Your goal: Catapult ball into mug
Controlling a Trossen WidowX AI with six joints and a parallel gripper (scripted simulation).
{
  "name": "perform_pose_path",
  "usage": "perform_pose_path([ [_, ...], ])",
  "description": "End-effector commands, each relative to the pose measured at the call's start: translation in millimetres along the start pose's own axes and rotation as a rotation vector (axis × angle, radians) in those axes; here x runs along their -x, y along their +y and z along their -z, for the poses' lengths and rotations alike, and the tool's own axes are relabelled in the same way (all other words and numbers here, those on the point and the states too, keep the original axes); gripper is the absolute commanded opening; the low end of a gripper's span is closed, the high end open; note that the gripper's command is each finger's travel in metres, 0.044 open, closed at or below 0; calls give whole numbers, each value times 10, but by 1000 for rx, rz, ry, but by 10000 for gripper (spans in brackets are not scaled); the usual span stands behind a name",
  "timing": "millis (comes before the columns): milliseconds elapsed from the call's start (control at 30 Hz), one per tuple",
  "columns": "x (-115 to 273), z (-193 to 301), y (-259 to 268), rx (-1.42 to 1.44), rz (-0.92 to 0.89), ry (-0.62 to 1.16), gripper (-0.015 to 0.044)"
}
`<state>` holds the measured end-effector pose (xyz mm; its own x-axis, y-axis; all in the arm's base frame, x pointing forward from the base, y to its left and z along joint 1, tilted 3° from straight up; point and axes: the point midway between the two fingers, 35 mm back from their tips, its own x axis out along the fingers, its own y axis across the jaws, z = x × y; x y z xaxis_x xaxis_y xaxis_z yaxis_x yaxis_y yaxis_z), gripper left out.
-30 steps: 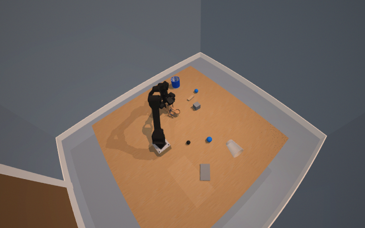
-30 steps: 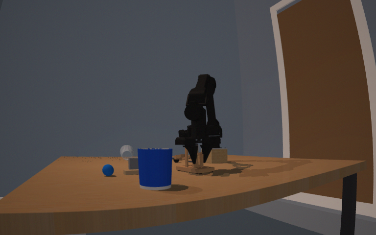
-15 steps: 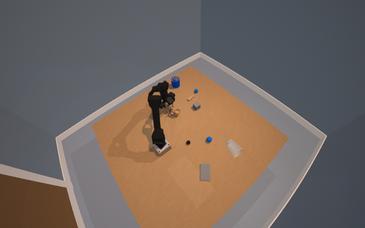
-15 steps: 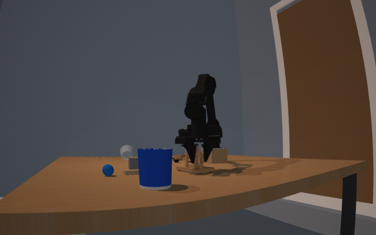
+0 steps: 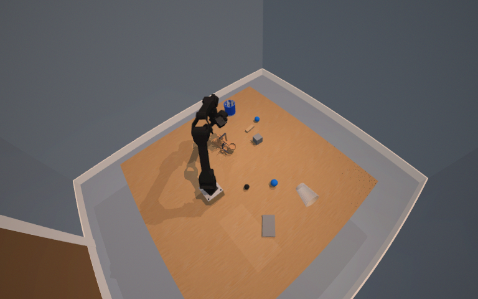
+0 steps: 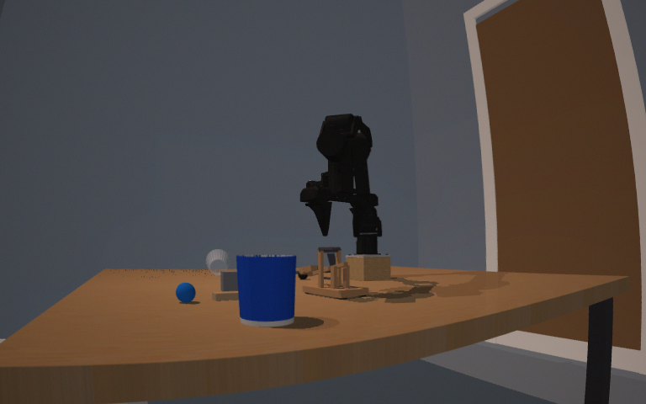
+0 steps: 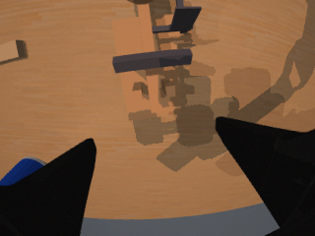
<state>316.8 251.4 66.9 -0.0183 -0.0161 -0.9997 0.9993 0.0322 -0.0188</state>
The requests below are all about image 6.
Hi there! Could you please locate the blue mug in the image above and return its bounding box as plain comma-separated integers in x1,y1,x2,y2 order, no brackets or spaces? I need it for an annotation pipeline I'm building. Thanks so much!
236,255,296,327

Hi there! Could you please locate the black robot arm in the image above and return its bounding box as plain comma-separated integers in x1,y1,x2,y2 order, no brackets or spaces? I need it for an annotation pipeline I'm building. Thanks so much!
306,114,382,255

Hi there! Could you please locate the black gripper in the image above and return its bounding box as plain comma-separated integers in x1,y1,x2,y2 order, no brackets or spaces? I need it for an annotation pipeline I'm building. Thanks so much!
300,164,378,237

